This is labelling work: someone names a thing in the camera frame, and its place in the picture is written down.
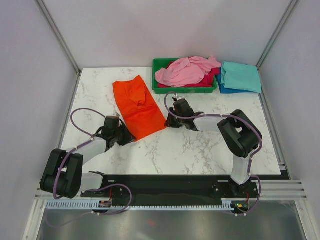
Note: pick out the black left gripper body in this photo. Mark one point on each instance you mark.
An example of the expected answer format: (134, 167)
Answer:
(122, 135)

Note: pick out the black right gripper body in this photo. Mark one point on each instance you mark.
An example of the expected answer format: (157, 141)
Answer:
(175, 122)

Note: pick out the orange t shirt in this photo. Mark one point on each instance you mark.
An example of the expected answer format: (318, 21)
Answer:
(138, 108)

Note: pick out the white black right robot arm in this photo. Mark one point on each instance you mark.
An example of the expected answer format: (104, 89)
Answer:
(241, 136)

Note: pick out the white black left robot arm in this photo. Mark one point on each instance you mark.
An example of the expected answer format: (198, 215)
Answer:
(63, 175)

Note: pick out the pink t shirt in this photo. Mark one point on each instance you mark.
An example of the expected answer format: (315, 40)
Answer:
(205, 64)

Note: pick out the blue folded t shirt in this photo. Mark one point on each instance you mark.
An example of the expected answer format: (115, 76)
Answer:
(227, 91)

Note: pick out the green plastic bin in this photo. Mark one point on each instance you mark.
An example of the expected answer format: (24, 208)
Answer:
(159, 63)

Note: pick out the teal folded t shirt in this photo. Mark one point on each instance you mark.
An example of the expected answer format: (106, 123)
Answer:
(236, 76)

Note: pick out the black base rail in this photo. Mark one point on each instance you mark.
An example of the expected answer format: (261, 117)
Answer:
(171, 190)

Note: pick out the white slotted cable duct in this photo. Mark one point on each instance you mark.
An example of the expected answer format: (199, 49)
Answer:
(99, 205)

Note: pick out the left aluminium frame post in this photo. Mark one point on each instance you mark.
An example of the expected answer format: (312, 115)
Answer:
(58, 35)

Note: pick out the aluminium frame post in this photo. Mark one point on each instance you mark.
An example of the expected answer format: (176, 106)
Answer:
(277, 31)
(58, 35)

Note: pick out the right aluminium frame post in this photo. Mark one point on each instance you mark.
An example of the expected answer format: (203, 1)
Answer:
(277, 31)

